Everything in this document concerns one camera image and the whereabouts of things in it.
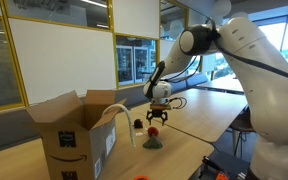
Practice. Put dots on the red plush radish green leaves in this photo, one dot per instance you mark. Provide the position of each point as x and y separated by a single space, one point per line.
153 131

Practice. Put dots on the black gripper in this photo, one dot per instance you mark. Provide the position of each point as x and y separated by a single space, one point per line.
157 113

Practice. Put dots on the grey upholstered bench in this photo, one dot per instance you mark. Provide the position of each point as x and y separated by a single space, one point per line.
130 95

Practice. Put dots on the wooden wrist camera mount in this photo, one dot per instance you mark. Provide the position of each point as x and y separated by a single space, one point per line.
159 107

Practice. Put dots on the small orange black tool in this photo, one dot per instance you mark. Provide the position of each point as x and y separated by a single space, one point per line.
221 176

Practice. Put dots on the open cardboard shipping box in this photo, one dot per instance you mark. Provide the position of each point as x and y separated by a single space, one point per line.
77 150

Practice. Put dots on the black tool case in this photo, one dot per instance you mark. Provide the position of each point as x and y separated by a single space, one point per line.
224 163

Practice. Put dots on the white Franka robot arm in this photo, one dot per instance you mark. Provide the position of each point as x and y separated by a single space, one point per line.
277 110

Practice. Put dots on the white standing board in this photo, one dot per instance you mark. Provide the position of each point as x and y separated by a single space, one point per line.
209 65

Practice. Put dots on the orange black tape measure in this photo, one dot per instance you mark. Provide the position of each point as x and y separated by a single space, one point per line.
138 124

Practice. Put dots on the brown chair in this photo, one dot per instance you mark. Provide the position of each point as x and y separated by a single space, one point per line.
240 124

